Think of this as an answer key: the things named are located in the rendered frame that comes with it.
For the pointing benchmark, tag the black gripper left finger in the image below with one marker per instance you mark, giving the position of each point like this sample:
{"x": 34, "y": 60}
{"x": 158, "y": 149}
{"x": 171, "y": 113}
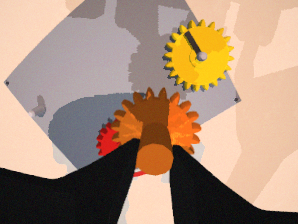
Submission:
{"x": 89, "y": 195}

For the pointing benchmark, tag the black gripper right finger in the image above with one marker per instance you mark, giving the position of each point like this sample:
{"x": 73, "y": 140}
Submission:
{"x": 198, "y": 197}

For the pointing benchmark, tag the orange-brown gear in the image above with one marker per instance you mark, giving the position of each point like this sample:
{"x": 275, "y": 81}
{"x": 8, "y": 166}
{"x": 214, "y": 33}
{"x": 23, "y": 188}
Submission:
{"x": 159, "y": 123}

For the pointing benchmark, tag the yellow gear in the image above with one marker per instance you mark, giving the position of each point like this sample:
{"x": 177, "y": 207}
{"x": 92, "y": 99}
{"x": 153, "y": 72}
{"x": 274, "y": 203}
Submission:
{"x": 186, "y": 48}

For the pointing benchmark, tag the grey flat board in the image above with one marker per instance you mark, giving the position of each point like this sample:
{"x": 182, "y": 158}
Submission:
{"x": 73, "y": 81}

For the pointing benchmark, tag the red gear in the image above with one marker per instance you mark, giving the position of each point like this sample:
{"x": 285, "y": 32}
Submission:
{"x": 106, "y": 144}

